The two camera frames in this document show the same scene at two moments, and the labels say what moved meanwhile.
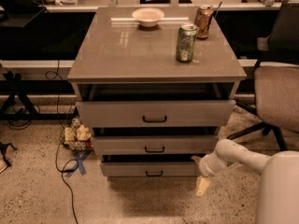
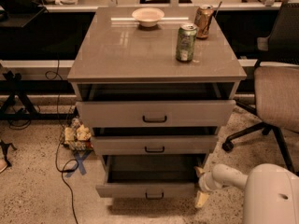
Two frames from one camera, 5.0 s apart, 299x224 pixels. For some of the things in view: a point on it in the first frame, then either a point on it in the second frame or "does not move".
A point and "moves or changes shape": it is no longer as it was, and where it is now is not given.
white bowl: (148, 17) does not move
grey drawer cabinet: (155, 84) does not move
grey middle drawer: (158, 145) does not move
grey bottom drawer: (148, 169) moves or changes shape
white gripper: (205, 166) to (204, 182)
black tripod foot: (3, 147) does not move
